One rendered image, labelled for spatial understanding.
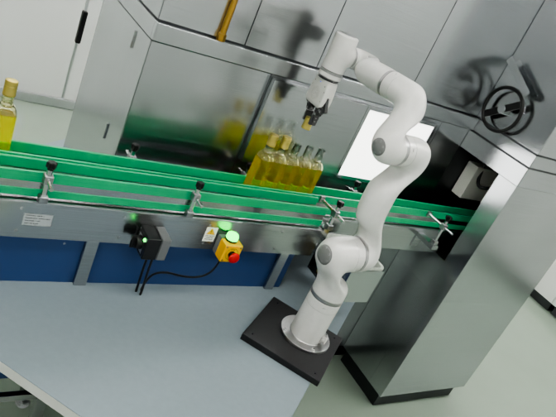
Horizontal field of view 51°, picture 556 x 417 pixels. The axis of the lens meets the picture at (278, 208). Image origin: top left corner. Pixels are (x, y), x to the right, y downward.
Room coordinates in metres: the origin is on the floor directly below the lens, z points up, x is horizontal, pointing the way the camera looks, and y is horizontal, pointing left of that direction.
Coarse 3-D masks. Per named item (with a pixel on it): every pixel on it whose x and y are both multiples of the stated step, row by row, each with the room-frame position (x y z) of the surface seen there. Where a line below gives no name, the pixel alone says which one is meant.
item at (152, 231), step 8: (144, 232) 1.58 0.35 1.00; (152, 232) 1.59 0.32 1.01; (160, 232) 1.61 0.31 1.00; (152, 240) 1.56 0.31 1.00; (160, 240) 1.57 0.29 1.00; (168, 240) 1.59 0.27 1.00; (144, 248) 1.55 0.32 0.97; (152, 248) 1.56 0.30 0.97; (160, 248) 1.58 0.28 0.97; (168, 248) 1.59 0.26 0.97; (144, 256) 1.55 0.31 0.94; (152, 256) 1.57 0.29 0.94; (160, 256) 1.58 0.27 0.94
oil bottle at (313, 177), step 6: (312, 162) 2.14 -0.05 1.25; (318, 162) 2.15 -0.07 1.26; (312, 168) 2.12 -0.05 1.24; (318, 168) 2.14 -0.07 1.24; (312, 174) 2.13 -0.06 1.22; (318, 174) 2.14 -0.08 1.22; (306, 180) 2.12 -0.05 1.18; (312, 180) 2.14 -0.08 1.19; (306, 186) 2.13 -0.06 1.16; (312, 186) 2.15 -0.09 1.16; (306, 192) 2.14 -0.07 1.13
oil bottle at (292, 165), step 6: (288, 156) 2.07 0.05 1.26; (288, 162) 2.05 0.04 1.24; (294, 162) 2.06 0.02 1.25; (288, 168) 2.05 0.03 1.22; (294, 168) 2.07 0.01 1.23; (282, 174) 2.05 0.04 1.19; (288, 174) 2.06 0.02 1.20; (294, 174) 2.08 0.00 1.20; (282, 180) 2.05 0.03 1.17; (288, 180) 2.07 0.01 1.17; (276, 186) 2.05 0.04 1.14; (282, 186) 2.06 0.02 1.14; (288, 186) 2.08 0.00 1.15
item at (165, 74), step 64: (128, 0) 2.05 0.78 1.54; (192, 0) 1.88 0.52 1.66; (256, 0) 2.02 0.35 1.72; (320, 0) 2.17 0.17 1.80; (384, 0) 2.33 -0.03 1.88; (448, 0) 2.52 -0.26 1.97; (512, 0) 2.73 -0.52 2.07; (128, 64) 1.93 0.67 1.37; (192, 64) 1.93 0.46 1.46; (256, 64) 2.05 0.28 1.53; (320, 64) 2.24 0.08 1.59; (384, 64) 2.42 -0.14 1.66; (448, 64) 2.63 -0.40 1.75; (128, 128) 1.84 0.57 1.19; (192, 128) 1.98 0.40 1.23; (448, 128) 2.76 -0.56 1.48; (448, 192) 2.93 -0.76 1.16
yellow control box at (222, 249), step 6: (222, 234) 1.79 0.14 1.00; (216, 240) 1.78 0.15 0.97; (222, 240) 1.76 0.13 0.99; (216, 246) 1.77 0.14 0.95; (222, 246) 1.75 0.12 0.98; (228, 246) 1.74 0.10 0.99; (234, 246) 1.76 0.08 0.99; (240, 246) 1.77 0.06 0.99; (216, 252) 1.76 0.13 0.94; (222, 252) 1.74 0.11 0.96; (228, 252) 1.75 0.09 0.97; (234, 252) 1.76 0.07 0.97; (240, 252) 1.78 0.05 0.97; (222, 258) 1.74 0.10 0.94
